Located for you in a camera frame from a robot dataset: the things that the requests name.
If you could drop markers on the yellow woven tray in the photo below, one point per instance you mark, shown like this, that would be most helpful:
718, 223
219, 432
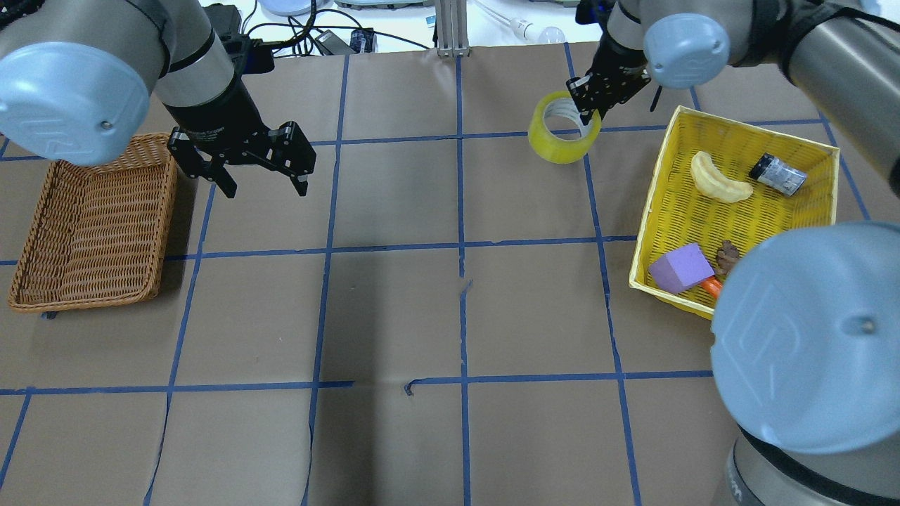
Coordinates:
676, 214

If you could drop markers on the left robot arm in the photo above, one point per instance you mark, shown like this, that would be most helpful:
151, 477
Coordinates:
77, 77

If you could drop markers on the pale banana slice toy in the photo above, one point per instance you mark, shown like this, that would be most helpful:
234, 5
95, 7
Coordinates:
711, 182

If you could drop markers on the aluminium frame post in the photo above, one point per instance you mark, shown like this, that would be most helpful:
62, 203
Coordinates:
451, 29

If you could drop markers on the brown toy animal figure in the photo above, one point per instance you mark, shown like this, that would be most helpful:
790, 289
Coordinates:
727, 256

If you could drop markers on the yellow clear tape roll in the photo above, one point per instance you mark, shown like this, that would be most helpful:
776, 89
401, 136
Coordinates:
553, 148

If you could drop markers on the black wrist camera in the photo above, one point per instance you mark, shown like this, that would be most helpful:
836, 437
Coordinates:
247, 55
594, 12

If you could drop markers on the brown wicker basket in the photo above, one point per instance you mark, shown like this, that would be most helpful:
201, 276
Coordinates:
99, 234

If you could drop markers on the white light bulb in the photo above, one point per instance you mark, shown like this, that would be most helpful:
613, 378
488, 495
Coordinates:
531, 32

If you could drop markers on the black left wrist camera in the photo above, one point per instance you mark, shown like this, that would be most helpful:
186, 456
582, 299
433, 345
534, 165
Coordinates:
247, 55

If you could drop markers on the purple foam cube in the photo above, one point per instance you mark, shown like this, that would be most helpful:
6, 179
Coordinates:
681, 269

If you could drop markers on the black power adapter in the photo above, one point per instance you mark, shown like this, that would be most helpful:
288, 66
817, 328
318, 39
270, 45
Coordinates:
330, 44

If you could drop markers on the orange toy carrot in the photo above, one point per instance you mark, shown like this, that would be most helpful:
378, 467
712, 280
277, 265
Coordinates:
712, 286

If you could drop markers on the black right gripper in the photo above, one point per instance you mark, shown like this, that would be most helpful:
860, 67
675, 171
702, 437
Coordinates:
613, 65

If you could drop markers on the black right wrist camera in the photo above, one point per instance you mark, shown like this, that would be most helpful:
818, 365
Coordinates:
594, 12

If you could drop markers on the small black capped bottle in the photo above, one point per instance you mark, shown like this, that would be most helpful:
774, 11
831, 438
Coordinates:
780, 176

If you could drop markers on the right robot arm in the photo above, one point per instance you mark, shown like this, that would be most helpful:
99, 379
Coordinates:
806, 351

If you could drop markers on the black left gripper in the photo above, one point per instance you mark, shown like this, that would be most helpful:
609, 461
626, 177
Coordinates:
214, 112

